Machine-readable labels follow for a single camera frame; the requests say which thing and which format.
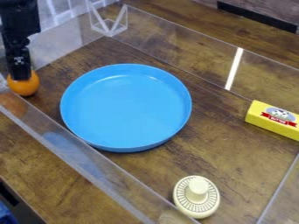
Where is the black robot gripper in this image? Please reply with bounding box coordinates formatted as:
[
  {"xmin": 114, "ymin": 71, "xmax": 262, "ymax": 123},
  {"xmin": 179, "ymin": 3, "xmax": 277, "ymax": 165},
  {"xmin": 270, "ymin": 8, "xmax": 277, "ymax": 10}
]
[{"xmin": 0, "ymin": 0, "xmax": 42, "ymax": 81}]

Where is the orange ball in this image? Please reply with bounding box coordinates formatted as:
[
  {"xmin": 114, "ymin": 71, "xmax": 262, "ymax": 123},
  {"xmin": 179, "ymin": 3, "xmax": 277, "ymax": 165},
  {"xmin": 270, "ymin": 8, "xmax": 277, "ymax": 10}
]
[{"xmin": 7, "ymin": 71, "xmax": 40, "ymax": 96}]

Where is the blue round tray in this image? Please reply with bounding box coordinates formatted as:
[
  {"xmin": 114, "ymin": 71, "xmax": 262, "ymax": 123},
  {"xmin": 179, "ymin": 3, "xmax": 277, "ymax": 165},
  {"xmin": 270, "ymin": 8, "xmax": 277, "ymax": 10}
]
[{"xmin": 60, "ymin": 64, "xmax": 192, "ymax": 152}]

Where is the cream round toy knob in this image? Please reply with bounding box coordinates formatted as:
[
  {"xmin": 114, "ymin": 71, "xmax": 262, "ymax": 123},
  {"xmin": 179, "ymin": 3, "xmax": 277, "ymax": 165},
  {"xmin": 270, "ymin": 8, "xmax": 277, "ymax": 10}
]
[{"xmin": 172, "ymin": 175, "xmax": 220, "ymax": 219}]

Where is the yellow butter box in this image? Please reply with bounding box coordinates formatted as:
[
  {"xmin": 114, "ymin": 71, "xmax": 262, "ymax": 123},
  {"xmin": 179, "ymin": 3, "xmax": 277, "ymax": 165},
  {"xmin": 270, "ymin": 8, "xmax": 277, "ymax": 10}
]
[{"xmin": 246, "ymin": 100, "xmax": 299, "ymax": 142}]

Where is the clear acrylic corner bracket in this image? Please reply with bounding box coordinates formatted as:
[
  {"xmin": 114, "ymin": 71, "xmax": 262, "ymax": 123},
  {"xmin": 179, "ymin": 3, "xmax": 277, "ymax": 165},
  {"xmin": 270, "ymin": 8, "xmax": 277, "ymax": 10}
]
[{"xmin": 86, "ymin": 0, "xmax": 127, "ymax": 38}]

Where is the clear acrylic front wall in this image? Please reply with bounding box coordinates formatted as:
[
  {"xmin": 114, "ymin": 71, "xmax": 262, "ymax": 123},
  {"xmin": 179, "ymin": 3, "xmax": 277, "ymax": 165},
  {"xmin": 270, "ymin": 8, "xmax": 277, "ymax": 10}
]
[{"xmin": 0, "ymin": 85, "xmax": 200, "ymax": 224}]

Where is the clear acrylic wall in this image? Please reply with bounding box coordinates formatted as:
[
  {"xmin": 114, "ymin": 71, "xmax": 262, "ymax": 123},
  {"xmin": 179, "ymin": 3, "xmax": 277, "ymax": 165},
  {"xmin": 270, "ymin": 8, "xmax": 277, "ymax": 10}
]
[
  {"xmin": 0, "ymin": 85, "xmax": 200, "ymax": 224},
  {"xmin": 115, "ymin": 5, "xmax": 299, "ymax": 112}
]

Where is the clear acrylic back wall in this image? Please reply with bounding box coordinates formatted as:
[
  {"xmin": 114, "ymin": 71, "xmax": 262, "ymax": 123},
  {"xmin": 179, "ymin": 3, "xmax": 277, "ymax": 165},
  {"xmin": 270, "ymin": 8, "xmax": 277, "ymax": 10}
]
[{"xmin": 115, "ymin": 5, "xmax": 299, "ymax": 112}]

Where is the black bar on wall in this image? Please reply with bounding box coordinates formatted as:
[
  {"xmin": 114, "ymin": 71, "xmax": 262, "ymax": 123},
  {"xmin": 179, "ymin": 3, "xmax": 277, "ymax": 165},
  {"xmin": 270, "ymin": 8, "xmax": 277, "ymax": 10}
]
[{"xmin": 216, "ymin": 1, "xmax": 299, "ymax": 34}]

